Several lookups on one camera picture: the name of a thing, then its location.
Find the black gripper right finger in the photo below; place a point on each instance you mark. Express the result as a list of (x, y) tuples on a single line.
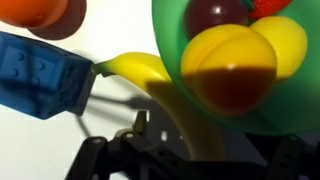
[(296, 160)]

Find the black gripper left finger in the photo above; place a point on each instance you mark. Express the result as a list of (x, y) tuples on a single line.
[(140, 160)]

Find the yellow toy banana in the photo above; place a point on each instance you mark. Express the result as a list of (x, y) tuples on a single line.
[(143, 68)]

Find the green plastic bowl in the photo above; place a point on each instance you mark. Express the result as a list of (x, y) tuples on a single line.
[(293, 106)]

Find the yellow toy lemon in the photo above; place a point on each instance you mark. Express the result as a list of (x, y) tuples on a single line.
[(286, 43)]

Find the yellow toy peach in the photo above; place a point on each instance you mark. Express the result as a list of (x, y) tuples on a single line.
[(230, 56)]

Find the blue toy cube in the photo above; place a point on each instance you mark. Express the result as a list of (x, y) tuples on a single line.
[(36, 76)]

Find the red toy strawberry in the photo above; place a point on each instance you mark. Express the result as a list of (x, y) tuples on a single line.
[(266, 7)]

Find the dark purple toy plum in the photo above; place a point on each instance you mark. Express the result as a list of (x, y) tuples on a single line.
[(213, 18)]

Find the orange toy fruit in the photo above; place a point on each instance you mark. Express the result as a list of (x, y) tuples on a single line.
[(30, 11)]

